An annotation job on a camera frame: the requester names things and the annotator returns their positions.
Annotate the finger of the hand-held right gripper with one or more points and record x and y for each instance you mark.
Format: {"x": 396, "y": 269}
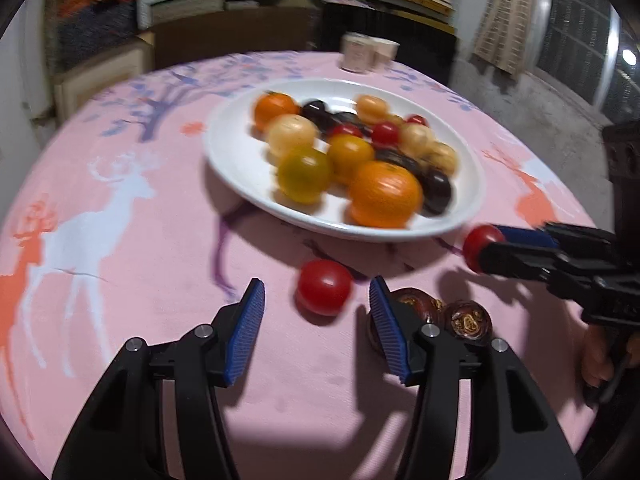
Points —
{"x": 530, "y": 236}
{"x": 515, "y": 260}

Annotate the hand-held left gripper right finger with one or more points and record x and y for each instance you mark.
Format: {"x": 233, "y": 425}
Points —
{"x": 387, "y": 332}

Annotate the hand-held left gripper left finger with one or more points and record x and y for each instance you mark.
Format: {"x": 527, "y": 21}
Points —
{"x": 245, "y": 330}

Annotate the red cherry tomato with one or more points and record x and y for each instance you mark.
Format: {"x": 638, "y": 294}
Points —
{"x": 324, "y": 287}
{"x": 480, "y": 245}
{"x": 385, "y": 133}
{"x": 345, "y": 131}
{"x": 416, "y": 120}

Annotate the dark water chestnut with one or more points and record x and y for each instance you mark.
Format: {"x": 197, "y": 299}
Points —
{"x": 345, "y": 120}
{"x": 467, "y": 322}
{"x": 420, "y": 305}
{"x": 315, "y": 110}
{"x": 400, "y": 160}
{"x": 435, "y": 190}

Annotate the brownish yellow round fruit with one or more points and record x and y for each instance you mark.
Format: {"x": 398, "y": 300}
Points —
{"x": 442, "y": 157}

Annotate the large orange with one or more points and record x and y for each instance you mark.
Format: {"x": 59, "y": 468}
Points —
{"x": 385, "y": 192}

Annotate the pale yellow round fruit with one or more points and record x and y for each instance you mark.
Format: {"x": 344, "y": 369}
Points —
{"x": 415, "y": 137}
{"x": 291, "y": 134}

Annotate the yellow cherry tomato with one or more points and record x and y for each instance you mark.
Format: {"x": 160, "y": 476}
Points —
{"x": 350, "y": 157}
{"x": 304, "y": 174}

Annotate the white oval plate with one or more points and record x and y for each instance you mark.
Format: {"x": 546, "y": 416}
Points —
{"x": 235, "y": 160}

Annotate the pale orange round fruit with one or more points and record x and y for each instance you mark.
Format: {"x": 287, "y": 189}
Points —
{"x": 395, "y": 120}

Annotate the person's right hand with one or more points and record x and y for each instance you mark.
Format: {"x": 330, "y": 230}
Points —
{"x": 595, "y": 355}

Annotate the pink deer print tablecloth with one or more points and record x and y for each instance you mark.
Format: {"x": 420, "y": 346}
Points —
{"x": 150, "y": 270}

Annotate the orange cherry tomato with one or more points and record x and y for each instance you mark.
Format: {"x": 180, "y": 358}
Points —
{"x": 372, "y": 107}

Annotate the round white lamp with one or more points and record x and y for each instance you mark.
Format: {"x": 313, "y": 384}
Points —
{"x": 629, "y": 56}

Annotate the window with mesh screen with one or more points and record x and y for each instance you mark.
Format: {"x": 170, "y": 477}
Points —
{"x": 580, "y": 25}

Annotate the hanging bamboo slat mat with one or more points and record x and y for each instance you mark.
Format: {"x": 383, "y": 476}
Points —
{"x": 505, "y": 20}

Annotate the orange mandarin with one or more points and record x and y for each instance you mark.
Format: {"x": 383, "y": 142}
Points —
{"x": 274, "y": 110}

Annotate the white paper cup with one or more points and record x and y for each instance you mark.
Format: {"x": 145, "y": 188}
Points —
{"x": 385, "y": 52}

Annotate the brown chair back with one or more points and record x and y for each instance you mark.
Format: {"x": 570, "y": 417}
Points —
{"x": 235, "y": 40}

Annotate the stack of folded fabrics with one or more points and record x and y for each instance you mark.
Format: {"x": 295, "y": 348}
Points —
{"x": 95, "y": 15}

